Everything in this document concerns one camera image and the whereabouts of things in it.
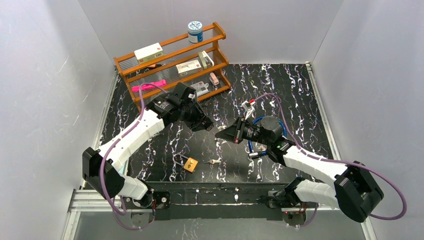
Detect blue lidded jar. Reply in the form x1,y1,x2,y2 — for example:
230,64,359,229
187,21,203,44

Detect blue cable bike lock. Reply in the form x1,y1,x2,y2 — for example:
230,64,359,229
247,115,287,159

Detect packaged item bottom shelf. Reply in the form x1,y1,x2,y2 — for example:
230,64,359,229
190,81,210,98

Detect brass padlock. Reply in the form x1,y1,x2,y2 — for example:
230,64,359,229
172,154,199,173

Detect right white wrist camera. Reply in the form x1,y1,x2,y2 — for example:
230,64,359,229
241,99,256,120

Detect white box top shelf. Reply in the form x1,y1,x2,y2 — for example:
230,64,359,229
134,42,164,64

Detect black cable padlock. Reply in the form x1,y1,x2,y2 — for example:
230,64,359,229
200,102,208,112

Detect orange wooden shelf rack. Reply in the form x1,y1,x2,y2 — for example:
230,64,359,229
113,22,231,108

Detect purple cable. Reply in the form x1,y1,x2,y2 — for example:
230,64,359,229
253,93,408,221
99,82,168,231

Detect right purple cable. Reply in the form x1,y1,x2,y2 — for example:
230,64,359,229
253,93,408,221

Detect pink plastic tool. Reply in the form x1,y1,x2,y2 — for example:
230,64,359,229
131,79,167,92

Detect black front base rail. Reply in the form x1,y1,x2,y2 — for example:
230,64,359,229
112,180,332,222

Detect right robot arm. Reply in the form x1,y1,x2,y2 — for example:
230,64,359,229
215,116,384,223

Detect silver keys near padlock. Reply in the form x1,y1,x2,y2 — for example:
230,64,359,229
204,159,222,165

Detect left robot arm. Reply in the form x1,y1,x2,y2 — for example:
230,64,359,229
82,83,214,201

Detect white box middle shelf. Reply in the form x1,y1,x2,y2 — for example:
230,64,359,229
176,59,203,77

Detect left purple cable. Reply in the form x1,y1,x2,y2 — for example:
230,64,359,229
99,82,168,231

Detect white box shelf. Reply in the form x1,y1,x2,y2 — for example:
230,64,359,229
176,59,203,77
134,42,164,64

